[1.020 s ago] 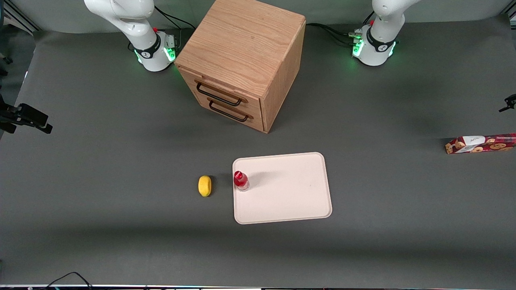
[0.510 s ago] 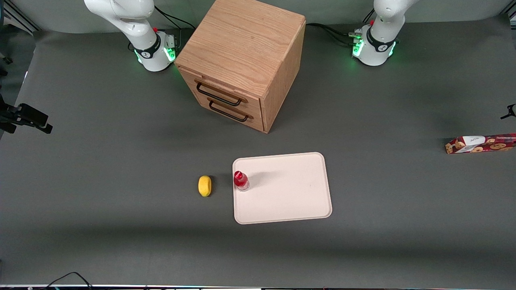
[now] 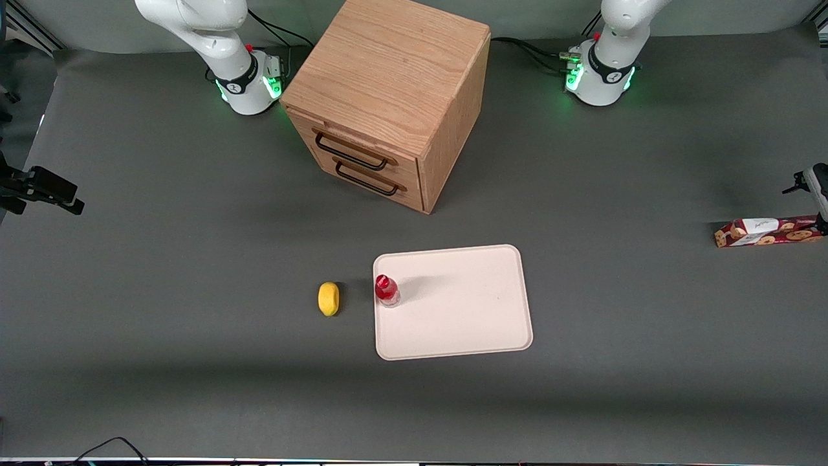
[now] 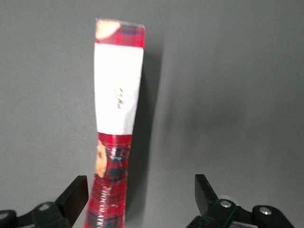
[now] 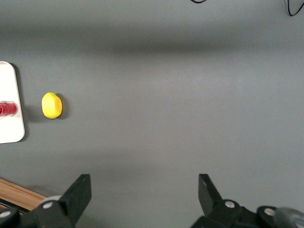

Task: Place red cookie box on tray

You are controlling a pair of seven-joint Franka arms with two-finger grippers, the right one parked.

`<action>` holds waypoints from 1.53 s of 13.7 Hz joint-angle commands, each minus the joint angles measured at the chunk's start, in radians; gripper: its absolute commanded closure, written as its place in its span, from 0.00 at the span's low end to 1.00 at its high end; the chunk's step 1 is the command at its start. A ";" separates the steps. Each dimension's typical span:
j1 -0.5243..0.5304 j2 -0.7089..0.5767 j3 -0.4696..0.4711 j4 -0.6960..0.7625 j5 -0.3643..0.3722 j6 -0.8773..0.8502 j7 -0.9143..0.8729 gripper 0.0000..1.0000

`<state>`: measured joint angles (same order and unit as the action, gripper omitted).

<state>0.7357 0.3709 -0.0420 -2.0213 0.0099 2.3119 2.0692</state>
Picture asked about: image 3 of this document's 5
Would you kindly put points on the red cookie box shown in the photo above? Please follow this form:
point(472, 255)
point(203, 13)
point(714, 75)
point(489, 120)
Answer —
point(776, 231)

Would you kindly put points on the beige plastic tray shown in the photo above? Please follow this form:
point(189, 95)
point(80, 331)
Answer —
point(453, 310)

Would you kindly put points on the yellow lemon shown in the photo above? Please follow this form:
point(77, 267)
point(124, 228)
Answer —
point(328, 299)

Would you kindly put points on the small red-capped bottle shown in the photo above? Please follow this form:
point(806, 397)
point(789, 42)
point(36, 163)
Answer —
point(386, 289)

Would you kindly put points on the wooden drawer cabinet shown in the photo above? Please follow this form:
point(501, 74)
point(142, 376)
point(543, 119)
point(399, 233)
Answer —
point(388, 65)

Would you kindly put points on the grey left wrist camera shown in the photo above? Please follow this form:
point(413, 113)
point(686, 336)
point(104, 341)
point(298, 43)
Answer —
point(818, 188)

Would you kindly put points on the dark metal frame rail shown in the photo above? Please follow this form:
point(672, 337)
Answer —
point(26, 22)

